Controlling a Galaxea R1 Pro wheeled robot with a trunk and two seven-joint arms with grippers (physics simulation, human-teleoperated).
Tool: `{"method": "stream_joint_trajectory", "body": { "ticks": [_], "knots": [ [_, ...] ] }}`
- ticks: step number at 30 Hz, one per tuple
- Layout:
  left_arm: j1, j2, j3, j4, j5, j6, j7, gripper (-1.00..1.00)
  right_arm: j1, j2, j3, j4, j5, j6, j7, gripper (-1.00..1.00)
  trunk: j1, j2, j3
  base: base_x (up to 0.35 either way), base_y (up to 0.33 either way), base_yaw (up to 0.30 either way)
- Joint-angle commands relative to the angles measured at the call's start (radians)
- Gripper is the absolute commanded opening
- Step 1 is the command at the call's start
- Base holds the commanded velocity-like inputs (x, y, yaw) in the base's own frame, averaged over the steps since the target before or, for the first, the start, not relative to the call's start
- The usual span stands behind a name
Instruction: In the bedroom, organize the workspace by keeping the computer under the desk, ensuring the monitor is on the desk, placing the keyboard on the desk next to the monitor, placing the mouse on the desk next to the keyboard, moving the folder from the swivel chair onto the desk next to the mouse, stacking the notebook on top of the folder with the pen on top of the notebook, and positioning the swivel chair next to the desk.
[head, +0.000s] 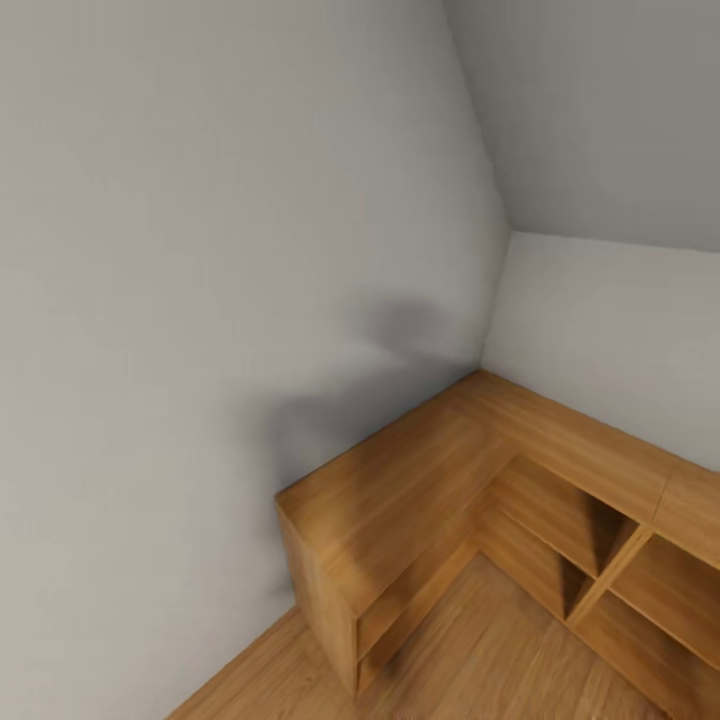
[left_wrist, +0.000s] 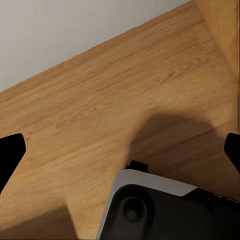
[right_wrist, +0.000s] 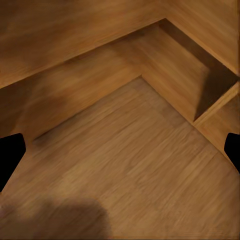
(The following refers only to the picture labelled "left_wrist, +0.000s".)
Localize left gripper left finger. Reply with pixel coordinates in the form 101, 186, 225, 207
0, 133, 26, 193

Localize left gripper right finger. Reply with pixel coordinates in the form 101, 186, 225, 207
224, 132, 240, 173

